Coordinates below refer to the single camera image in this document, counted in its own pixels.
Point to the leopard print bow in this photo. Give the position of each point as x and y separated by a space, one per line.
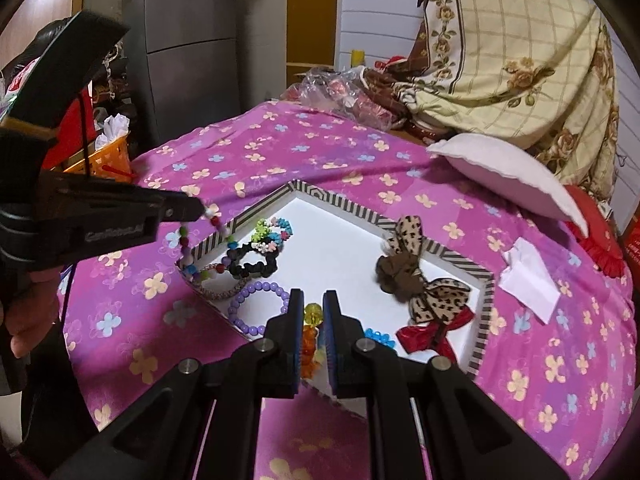
445 297

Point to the brown wooden door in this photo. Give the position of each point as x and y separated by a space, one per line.
310 20

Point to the black scrunchie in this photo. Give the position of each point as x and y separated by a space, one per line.
267 266

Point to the red frilled cushion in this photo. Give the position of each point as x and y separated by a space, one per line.
595 230

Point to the red box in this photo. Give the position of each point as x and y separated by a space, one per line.
634 242

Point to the red bag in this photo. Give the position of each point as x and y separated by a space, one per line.
70 135

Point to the clear plastic bag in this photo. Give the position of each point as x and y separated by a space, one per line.
340 91

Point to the striped cardboard box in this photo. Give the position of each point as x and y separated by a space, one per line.
340 250

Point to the grey refrigerator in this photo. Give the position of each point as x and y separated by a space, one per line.
190 35

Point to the orange plastic basket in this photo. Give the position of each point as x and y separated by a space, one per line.
117 156

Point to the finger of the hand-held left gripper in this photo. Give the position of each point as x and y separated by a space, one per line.
182 208

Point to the brown leopard ribbon scrunchie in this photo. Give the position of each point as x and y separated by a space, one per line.
400 270

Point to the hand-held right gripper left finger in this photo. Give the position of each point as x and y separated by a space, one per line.
297 332

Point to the red shiny bow hair clip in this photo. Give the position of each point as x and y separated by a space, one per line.
415 337

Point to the pink pillow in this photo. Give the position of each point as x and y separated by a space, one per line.
500 170

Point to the white plastic bag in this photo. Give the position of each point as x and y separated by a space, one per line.
115 127

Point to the white tissue paper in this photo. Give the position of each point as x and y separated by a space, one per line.
530 280

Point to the black leather bag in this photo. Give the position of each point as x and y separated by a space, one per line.
47 40

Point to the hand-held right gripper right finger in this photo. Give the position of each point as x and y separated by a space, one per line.
328 332

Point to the person's left hand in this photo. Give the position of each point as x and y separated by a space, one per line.
30 320

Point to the striped hair band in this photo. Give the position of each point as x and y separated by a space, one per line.
220 294

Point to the cream floral quilt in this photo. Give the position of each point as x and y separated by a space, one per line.
500 35

